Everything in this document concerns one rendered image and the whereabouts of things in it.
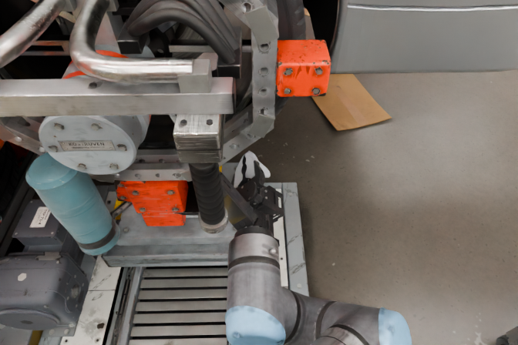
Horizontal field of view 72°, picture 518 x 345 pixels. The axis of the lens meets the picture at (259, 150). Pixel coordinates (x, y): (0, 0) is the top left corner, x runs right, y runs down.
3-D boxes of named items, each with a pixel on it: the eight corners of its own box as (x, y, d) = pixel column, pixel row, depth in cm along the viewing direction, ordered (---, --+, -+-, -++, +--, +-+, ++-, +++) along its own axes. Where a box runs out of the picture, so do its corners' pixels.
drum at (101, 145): (169, 91, 70) (154, 24, 59) (149, 179, 55) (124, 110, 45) (96, 92, 69) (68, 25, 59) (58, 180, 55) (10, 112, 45)
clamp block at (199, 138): (226, 112, 48) (223, 79, 44) (222, 164, 42) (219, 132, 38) (187, 112, 48) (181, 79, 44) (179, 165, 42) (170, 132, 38)
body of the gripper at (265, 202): (257, 205, 78) (258, 257, 70) (227, 189, 73) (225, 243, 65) (283, 190, 74) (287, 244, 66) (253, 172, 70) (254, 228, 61)
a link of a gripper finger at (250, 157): (263, 161, 81) (264, 195, 75) (243, 149, 78) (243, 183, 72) (273, 155, 80) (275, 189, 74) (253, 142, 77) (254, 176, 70)
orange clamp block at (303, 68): (273, 72, 68) (320, 72, 68) (275, 98, 63) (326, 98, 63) (274, 38, 63) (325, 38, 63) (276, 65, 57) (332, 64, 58)
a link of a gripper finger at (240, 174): (253, 167, 83) (253, 201, 77) (234, 155, 80) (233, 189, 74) (263, 161, 81) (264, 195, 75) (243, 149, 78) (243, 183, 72)
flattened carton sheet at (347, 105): (338, 59, 212) (339, 54, 209) (391, 119, 178) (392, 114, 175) (292, 69, 205) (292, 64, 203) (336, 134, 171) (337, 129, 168)
